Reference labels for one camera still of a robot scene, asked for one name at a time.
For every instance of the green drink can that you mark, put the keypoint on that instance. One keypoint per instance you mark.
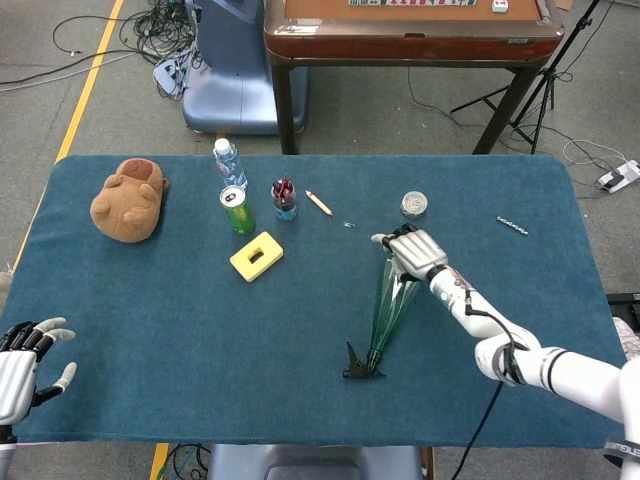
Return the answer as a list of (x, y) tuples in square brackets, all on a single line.
[(240, 215)]

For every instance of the wooden mahjong table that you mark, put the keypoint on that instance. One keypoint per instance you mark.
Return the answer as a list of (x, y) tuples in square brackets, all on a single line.
[(400, 47)]

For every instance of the white power strip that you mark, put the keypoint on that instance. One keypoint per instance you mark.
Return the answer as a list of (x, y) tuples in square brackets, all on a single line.
[(617, 177)]

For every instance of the black tripod stand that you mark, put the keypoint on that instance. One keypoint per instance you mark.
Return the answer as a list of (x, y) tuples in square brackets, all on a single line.
[(546, 75)]

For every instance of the row of mahjong tiles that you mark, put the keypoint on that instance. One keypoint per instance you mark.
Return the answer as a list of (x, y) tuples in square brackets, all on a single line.
[(410, 2)]

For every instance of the black metal frame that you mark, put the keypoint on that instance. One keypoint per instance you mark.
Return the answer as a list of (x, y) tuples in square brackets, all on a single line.
[(622, 300)]

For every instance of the grey power strip with plugs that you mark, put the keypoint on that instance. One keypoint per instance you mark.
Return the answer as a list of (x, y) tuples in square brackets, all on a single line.
[(167, 75)]

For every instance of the brown plush toy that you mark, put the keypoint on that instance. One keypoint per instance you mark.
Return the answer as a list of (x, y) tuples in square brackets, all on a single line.
[(127, 205)]

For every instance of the grey blue robot torso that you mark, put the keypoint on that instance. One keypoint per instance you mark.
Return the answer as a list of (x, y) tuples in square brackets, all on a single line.
[(315, 462)]

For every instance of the single white mahjong tile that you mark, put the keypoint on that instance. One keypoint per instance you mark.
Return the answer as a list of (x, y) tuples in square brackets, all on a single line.
[(500, 6)]

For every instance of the blue table cloth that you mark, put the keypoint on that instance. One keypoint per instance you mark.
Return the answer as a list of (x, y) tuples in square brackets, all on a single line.
[(200, 350)]

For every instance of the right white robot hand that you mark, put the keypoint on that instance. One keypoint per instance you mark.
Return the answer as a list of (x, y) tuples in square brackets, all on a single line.
[(417, 252)]

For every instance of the clear plastic water bottle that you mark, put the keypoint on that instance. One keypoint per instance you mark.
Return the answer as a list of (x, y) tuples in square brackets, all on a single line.
[(227, 162)]

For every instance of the glass jar with red cherries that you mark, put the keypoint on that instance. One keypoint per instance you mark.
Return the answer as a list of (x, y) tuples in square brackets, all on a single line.
[(285, 207)]

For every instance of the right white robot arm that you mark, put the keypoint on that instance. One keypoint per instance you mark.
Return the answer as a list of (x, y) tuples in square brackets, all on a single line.
[(500, 325)]

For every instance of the yellow sponge block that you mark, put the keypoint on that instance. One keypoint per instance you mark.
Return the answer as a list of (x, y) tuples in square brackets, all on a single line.
[(270, 250)]

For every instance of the round clear bead container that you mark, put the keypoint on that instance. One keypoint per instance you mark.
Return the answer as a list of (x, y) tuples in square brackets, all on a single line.
[(414, 204)]

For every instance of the green spray bottle black trigger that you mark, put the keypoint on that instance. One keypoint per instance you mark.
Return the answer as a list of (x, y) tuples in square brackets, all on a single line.
[(387, 310)]

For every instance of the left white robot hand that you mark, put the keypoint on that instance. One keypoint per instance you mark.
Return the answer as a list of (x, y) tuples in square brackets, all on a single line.
[(15, 375)]

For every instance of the short wooden pencil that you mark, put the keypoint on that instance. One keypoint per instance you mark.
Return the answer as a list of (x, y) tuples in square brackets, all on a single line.
[(319, 202)]

